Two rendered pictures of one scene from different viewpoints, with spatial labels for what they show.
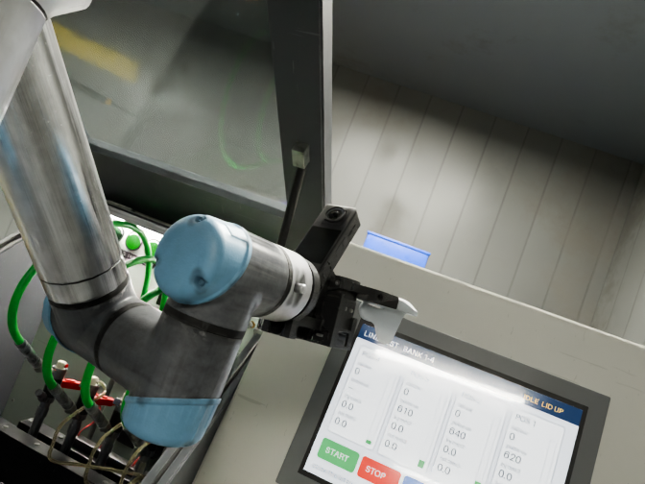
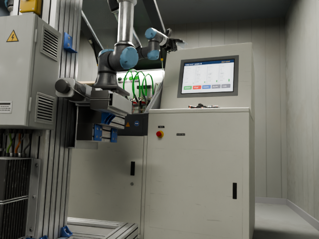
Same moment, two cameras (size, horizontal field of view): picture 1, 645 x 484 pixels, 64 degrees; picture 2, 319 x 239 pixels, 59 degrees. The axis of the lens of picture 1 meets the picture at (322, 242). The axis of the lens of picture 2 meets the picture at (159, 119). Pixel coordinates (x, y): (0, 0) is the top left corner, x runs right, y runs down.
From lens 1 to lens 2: 1.53 m
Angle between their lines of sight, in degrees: 6
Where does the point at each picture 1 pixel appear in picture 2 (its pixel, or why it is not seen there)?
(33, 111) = not seen: hidden behind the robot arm
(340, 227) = (168, 31)
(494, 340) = (212, 54)
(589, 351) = (232, 48)
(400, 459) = (200, 83)
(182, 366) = (153, 46)
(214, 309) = (154, 38)
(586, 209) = (269, 40)
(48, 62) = not seen: hidden behind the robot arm
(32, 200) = not seen: hidden behind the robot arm
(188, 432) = (156, 54)
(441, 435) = (207, 75)
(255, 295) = (159, 36)
